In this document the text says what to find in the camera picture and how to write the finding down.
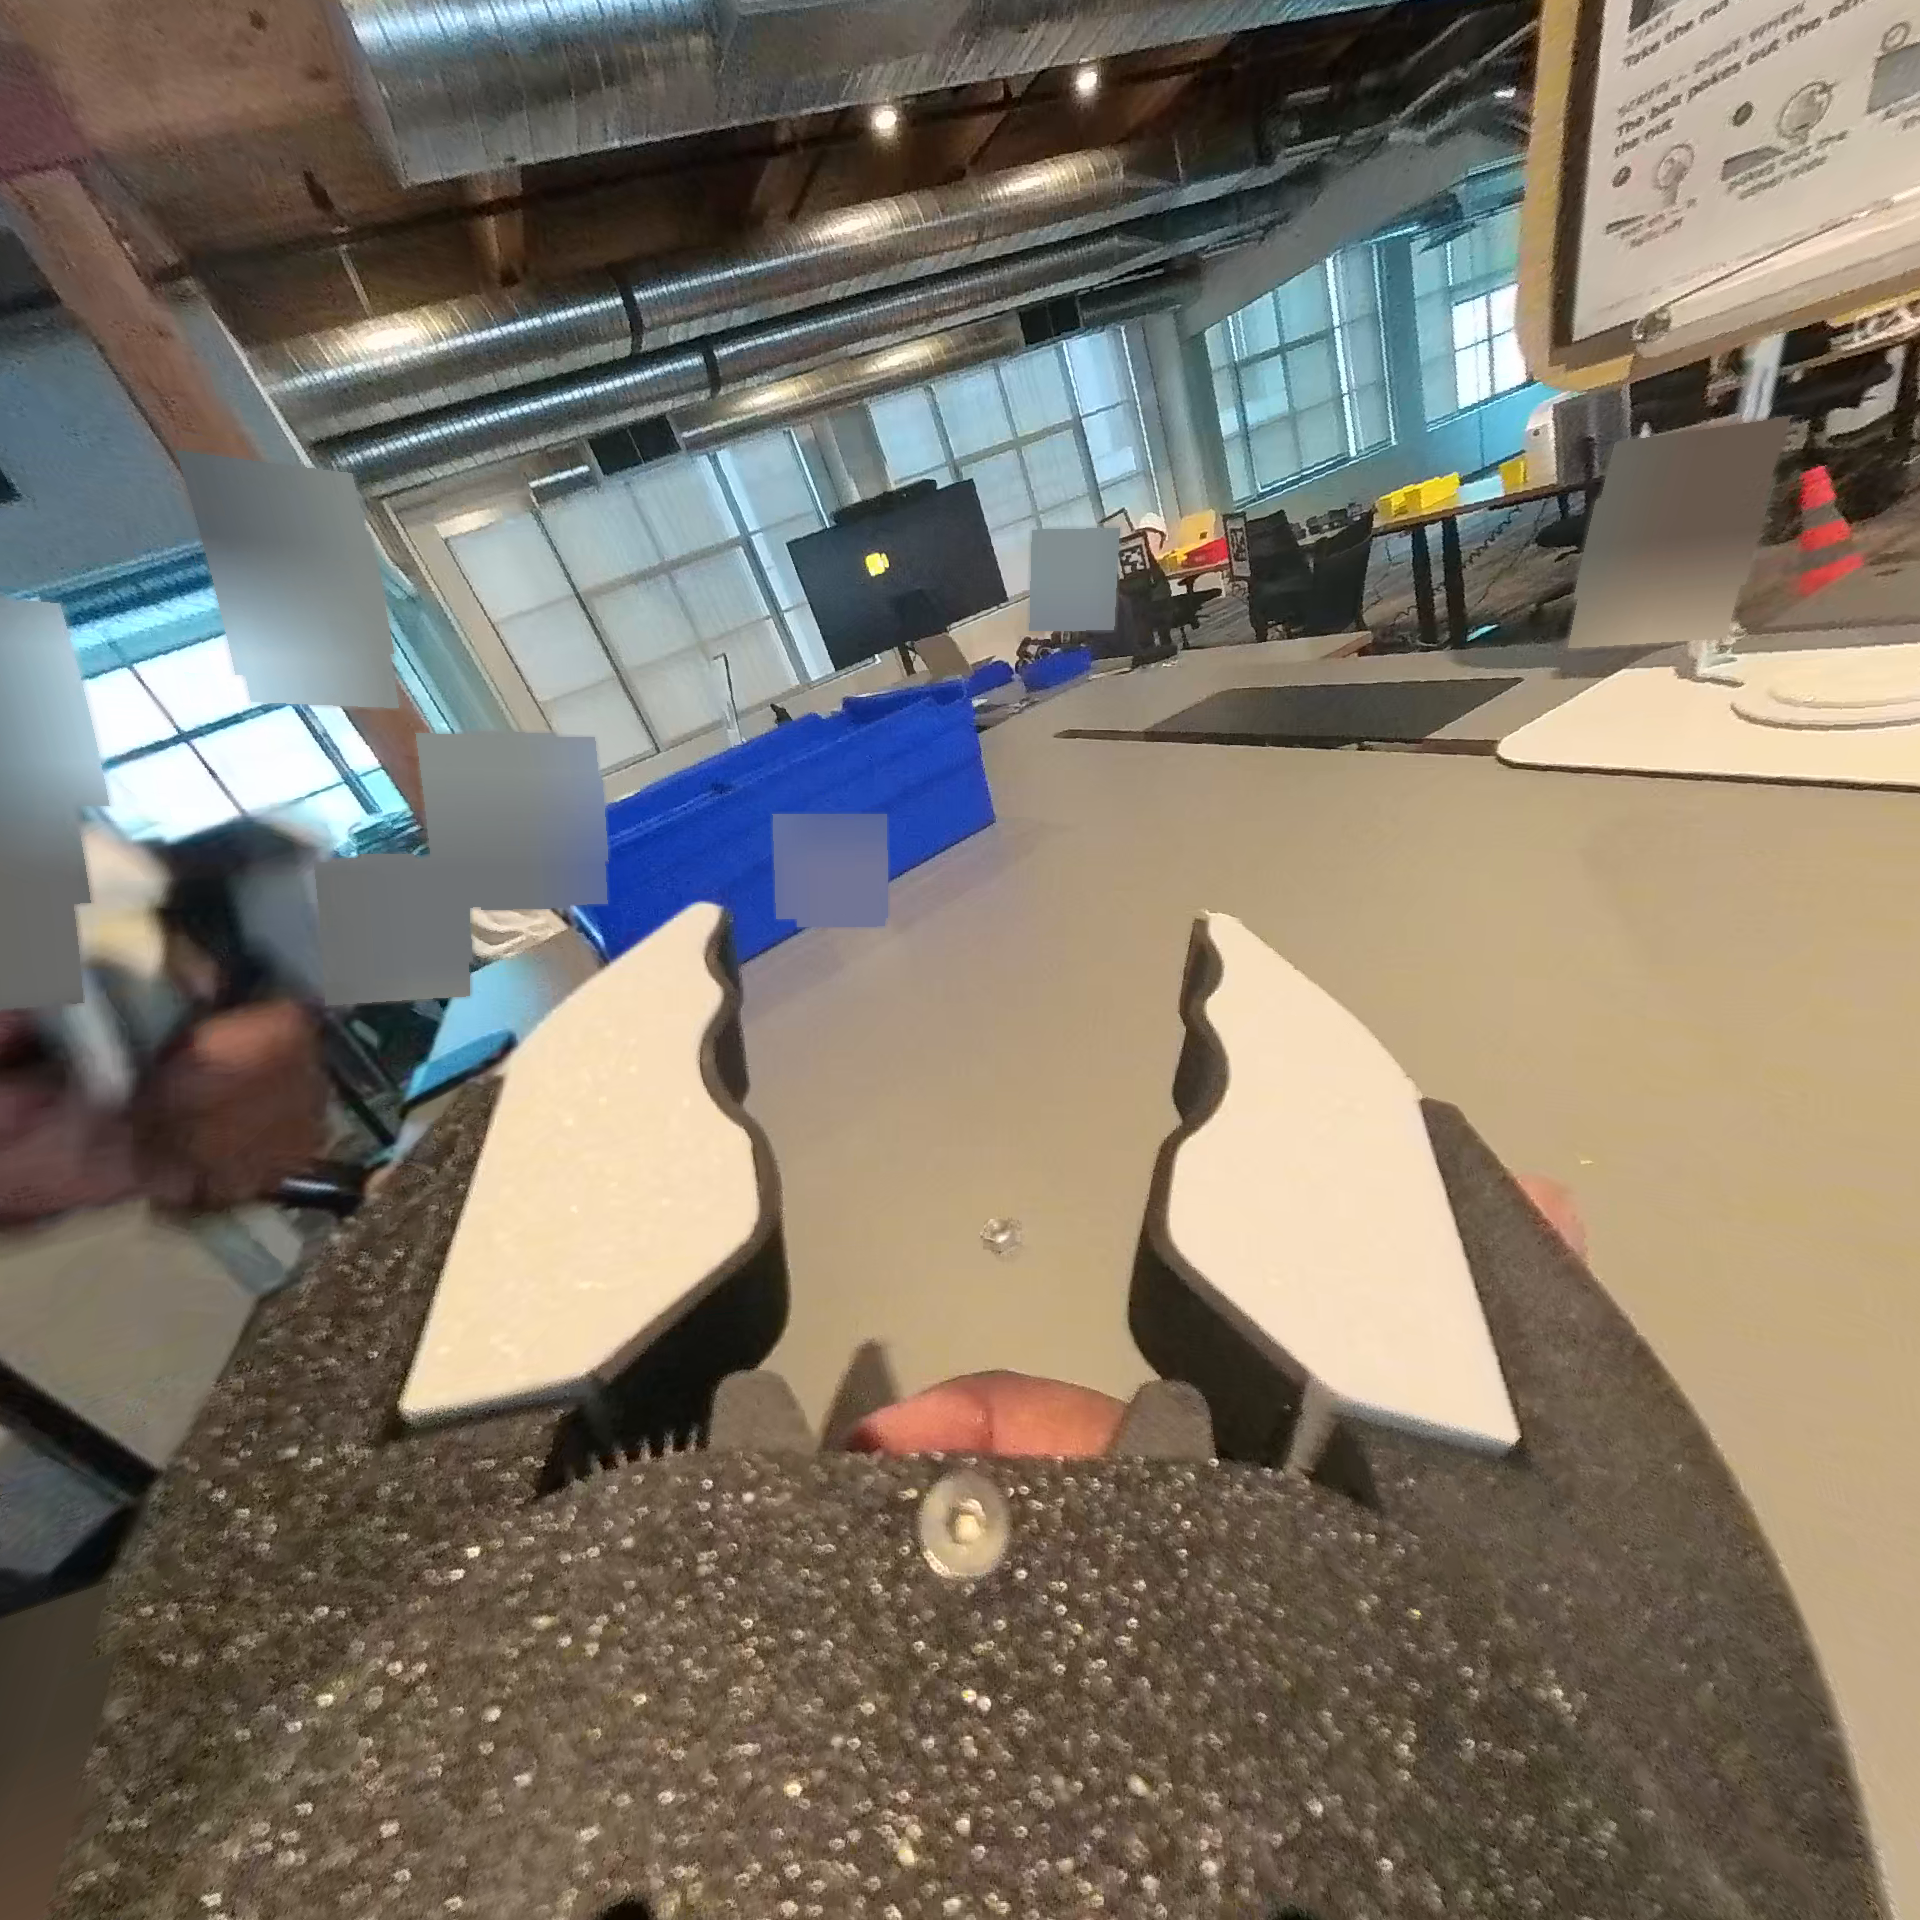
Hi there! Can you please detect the black office chair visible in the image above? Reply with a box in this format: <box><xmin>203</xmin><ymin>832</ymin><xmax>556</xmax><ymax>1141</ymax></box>
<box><xmin>1245</xmin><ymin>509</ymin><xmax>1376</xmax><ymax>639</ymax></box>
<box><xmin>1118</xmin><ymin>562</ymin><xmax>1225</xmax><ymax>664</ymax></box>

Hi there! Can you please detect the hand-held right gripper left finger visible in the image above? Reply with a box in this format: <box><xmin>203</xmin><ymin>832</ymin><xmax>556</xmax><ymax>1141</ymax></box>
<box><xmin>395</xmin><ymin>903</ymin><xmax>793</xmax><ymax>1431</ymax></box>

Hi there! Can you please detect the black television screen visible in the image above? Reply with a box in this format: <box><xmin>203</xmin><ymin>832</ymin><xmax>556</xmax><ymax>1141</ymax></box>
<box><xmin>787</xmin><ymin>479</ymin><xmax>1011</xmax><ymax>677</ymax></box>

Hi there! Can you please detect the silver ventilation duct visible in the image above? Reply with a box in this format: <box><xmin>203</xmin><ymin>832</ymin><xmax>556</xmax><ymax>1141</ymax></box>
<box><xmin>333</xmin><ymin>0</ymin><xmax>1502</xmax><ymax>195</ymax></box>
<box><xmin>239</xmin><ymin>142</ymin><xmax>1277</xmax><ymax>413</ymax></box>
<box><xmin>305</xmin><ymin>263</ymin><xmax>1201</xmax><ymax>485</ymax></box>

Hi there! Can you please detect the person's right hand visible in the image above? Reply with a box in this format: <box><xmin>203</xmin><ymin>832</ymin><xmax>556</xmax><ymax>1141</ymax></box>
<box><xmin>847</xmin><ymin>1370</ymin><xmax>1129</xmax><ymax>1461</ymax></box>

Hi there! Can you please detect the person's left forearm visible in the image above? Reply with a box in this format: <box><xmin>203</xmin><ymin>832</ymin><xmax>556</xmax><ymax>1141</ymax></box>
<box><xmin>0</xmin><ymin>1007</ymin><xmax>159</xmax><ymax>1224</ymax></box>

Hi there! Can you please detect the white clip bar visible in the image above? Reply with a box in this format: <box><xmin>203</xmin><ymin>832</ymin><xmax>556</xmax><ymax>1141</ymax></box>
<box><xmin>1631</xmin><ymin>188</ymin><xmax>1920</xmax><ymax>346</ymax></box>

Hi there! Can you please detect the white base board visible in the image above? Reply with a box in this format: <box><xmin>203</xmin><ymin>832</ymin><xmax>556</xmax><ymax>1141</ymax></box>
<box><xmin>1494</xmin><ymin>661</ymin><xmax>1920</xmax><ymax>792</ymax></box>

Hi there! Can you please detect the person's left hand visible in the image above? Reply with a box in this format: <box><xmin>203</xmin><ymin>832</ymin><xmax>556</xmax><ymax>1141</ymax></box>
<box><xmin>127</xmin><ymin>996</ymin><xmax>336</xmax><ymax>1221</ymax></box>

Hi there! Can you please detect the clear acrylic stand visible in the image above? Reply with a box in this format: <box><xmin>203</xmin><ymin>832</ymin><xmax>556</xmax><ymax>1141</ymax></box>
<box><xmin>1687</xmin><ymin>336</ymin><xmax>1920</xmax><ymax>732</ymax></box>

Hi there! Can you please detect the orange traffic cone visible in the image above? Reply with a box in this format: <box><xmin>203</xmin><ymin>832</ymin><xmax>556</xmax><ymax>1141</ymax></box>
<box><xmin>1791</xmin><ymin>464</ymin><xmax>1872</xmax><ymax>597</ymax></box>

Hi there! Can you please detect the large blue storage bin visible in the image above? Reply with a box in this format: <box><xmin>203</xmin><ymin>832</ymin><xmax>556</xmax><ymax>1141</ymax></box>
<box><xmin>568</xmin><ymin>680</ymin><xmax>998</xmax><ymax>964</ymax></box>

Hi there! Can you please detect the printed instruction sheet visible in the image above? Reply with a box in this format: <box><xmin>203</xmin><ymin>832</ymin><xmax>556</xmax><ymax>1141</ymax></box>
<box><xmin>1568</xmin><ymin>0</ymin><xmax>1920</xmax><ymax>349</ymax></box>

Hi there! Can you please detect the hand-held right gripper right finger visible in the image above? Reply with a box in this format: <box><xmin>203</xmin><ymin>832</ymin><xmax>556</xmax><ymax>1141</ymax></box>
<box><xmin>1126</xmin><ymin>909</ymin><xmax>1526</xmax><ymax>1461</ymax></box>

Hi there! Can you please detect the wooden clipboard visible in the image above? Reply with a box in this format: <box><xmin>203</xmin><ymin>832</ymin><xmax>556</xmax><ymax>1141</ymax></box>
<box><xmin>1515</xmin><ymin>0</ymin><xmax>1920</xmax><ymax>395</ymax></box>

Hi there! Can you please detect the black table mat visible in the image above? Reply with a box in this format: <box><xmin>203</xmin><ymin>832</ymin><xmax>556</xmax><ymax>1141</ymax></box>
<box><xmin>1148</xmin><ymin>678</ymin><xmax>1526</xmax><ymax>746</ymax></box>

